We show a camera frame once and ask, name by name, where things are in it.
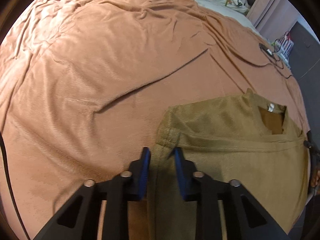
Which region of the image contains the pink curtain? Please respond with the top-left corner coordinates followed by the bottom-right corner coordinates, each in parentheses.
top-left (247, 0), bottom-right (299, 42)

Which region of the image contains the black tether cable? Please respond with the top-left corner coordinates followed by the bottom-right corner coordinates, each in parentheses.
top-left (0, 130), bottom-right (31, 240)

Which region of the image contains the white storage rack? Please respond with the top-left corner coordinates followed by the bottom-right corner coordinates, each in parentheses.
top-left (271, 31), bottom-right (294, 69)

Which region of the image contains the orange brown bed blanket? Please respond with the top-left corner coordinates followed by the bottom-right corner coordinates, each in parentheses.
top-left (1, 0), bottom-right (309, 239)

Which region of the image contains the black cable on bed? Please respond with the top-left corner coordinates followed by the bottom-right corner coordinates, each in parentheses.
top-left (220, 42), bottom-right (295, 79)

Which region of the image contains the olive brown garment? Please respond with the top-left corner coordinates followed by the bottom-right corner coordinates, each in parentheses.
top-left (148, 90), bottom-right (309, 239)

